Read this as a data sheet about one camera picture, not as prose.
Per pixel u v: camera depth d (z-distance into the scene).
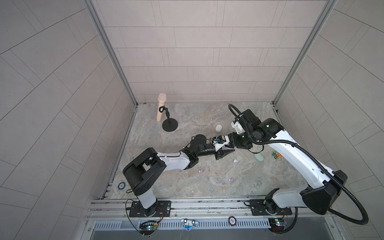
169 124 1.02
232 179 0.80
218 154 0.67
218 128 0.99
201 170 0.83
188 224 0.66
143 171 0.46
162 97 0.83
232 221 0.68
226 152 0.68
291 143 0.44
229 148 0.64
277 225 0.68
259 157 0.87
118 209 0.72
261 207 0.71
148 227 0.65
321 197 0.37
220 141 0.62
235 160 0.87
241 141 0.60
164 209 0.70
